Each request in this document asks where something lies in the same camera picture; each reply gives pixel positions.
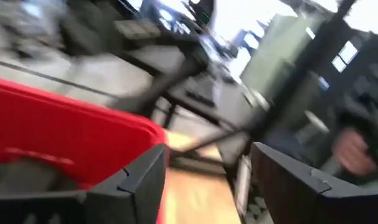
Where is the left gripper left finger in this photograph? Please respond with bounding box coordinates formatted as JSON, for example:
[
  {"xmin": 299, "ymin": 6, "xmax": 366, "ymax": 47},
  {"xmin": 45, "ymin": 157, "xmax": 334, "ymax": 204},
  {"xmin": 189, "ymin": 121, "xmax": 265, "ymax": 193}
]
[{"xmin": 0, "ymin": 142, "xmax": 169, "ymax": 224}]

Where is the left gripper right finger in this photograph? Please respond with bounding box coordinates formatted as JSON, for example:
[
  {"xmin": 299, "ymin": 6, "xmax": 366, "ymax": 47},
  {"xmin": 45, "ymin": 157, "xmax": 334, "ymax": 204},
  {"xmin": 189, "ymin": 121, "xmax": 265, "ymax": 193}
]
[{"xmin": 251, "ymin": 141, "xmax": 378, "ymax": 224}]

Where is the red plastic bin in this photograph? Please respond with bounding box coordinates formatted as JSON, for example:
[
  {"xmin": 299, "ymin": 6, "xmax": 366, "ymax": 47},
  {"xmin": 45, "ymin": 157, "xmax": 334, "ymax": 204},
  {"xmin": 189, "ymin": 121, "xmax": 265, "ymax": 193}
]
[{"xmin": 0, "ymin": 74, "xmax": 170, "ymax": 224}]

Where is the person's hand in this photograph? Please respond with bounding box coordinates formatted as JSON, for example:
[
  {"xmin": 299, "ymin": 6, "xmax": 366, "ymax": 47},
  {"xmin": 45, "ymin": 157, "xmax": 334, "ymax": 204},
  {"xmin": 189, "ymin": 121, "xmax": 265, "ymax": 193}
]
[{"xmin": 331, "ymin": 126, "xmax": 378, "ymax": 177}]

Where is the person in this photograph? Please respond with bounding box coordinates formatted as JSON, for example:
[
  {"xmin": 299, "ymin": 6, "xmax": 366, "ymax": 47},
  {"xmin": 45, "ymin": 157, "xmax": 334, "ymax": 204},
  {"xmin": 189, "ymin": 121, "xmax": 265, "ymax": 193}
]
[{"xmin": 328, "ymin": 93, "xmax": 378, "ymax": 187}]

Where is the grey desk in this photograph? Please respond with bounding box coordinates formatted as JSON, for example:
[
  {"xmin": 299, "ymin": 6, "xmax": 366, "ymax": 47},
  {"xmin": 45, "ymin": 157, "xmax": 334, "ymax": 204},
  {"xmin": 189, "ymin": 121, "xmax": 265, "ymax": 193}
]
[{"xmin": 60, "ymin": 12, "xmax": 214, "ymax": 78}]

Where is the black aluminium table frame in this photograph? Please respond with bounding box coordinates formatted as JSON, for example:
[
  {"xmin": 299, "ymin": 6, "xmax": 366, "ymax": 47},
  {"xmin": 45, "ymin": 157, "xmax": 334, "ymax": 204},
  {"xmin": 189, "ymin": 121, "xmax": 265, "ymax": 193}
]
[{"xmin": 107, "ymin": 0, "xmax": 378, "ymax": 175}]

